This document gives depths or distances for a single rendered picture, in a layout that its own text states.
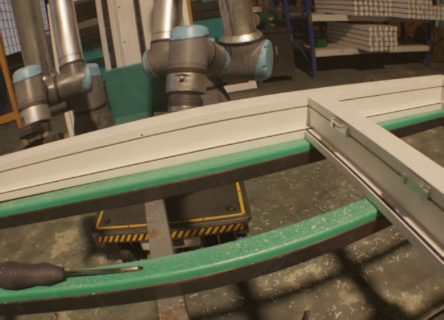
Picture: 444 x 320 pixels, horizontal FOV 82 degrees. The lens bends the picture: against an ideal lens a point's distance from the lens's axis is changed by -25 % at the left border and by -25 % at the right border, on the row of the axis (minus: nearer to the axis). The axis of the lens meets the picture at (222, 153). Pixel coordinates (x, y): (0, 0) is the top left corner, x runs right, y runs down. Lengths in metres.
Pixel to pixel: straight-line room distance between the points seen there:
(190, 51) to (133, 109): 0.71
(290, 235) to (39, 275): 0.30
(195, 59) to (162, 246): 0.42
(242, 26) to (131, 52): 0.55
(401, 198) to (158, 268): 0.30
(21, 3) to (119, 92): 0.59
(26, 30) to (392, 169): 1.15
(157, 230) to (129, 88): 0.95
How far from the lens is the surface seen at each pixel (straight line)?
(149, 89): 1.35
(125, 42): 1.42
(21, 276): 0.40
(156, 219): 0.51
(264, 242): 0.37
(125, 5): 1.41
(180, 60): 0.71
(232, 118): 0.57
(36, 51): 1.22
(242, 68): 1.10
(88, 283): 0.38
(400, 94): 0.75
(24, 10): 1.21
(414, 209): 0.40
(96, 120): 1.27
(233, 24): 1.07
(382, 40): 4.83
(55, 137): 0.82
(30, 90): 0.85
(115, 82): 1.37
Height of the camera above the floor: 1.12
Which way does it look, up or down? 26 degrees down
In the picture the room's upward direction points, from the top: 8 degrees counter-clockwise
